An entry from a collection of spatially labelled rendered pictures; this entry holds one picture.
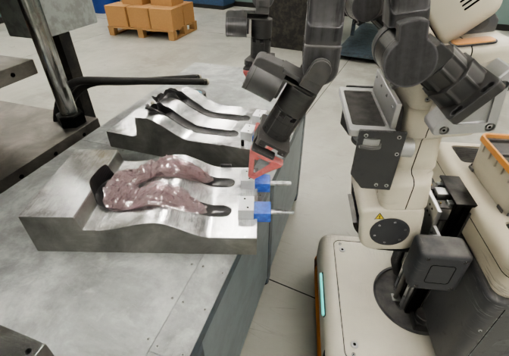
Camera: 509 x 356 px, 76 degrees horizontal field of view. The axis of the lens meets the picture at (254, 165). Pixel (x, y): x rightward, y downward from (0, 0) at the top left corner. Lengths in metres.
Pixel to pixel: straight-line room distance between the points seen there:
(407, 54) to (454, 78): 0.09
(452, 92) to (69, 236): 0.79
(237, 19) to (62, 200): 0.62
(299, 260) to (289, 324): 0.35
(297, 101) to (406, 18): 0.20
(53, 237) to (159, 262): 0.24
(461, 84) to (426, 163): 0.34
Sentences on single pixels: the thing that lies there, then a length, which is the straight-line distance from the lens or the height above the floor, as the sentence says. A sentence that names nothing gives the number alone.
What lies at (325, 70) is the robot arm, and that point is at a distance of 0.54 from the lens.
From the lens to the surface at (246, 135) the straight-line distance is 0.97.
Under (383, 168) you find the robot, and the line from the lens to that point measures 0.82.
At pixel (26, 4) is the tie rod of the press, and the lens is 1.32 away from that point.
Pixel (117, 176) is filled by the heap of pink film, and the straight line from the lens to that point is 0.89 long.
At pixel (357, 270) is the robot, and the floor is 0.28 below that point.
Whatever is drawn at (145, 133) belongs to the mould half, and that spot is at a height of 0.88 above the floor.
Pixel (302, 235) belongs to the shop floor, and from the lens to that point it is 1.91.
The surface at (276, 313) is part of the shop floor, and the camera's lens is 1.61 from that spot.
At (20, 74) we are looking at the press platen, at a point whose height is 1.01.
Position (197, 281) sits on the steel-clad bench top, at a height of 0.80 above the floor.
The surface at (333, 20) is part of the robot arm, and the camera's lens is 0.54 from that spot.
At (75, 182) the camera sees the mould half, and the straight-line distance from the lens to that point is 0.89.
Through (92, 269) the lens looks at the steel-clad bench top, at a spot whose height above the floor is 0.80.
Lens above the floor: 1.39
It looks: 36 degrees down
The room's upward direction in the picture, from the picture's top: straight up
